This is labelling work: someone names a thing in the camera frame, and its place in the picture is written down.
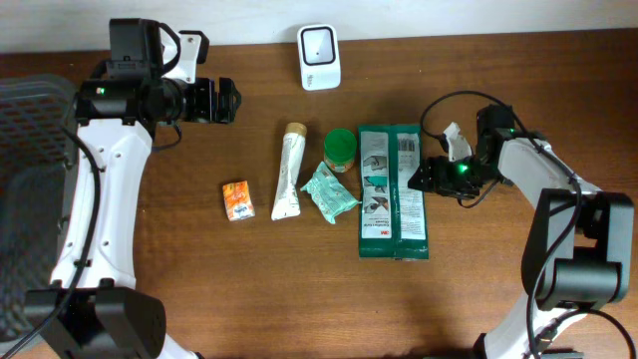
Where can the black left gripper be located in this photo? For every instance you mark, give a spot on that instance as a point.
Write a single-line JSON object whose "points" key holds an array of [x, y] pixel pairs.
{"points": [[207, 109]]}

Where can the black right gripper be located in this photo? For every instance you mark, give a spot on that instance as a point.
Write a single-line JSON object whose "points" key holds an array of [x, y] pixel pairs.
{"points": [[442, 174]]}

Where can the green 3M wipes packet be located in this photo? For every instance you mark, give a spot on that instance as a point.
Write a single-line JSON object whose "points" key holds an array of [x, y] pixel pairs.
{"points": [[393, 223]]}

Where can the small orange box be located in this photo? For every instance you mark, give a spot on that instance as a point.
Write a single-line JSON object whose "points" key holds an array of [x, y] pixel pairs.
{"points": [[237, 201]]}

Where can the green lid jar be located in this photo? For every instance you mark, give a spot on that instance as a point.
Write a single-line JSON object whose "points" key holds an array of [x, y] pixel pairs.
{"points": [[340, 147]]}

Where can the white tube with tan cap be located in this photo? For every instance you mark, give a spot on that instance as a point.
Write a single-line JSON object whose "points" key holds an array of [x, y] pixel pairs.
{"points": [[286, 202]]}

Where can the mint green small packet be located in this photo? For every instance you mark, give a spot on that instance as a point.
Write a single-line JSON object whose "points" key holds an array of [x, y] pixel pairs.
{"points": [[328, 194]]}

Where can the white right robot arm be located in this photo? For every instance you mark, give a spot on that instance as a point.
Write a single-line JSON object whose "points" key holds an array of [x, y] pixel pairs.
{"points": [[578, 251]]}

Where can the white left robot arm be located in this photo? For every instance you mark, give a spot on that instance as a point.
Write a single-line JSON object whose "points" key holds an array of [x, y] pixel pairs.
{"points": [[91, 307]]}

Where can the white barcode scanner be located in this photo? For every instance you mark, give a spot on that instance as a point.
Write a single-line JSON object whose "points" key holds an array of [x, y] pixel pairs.
{"points": [[319, 57]]}

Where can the grey plastic basket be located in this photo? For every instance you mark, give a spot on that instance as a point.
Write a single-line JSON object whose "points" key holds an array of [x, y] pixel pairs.
{"points": [[32, 191]]}

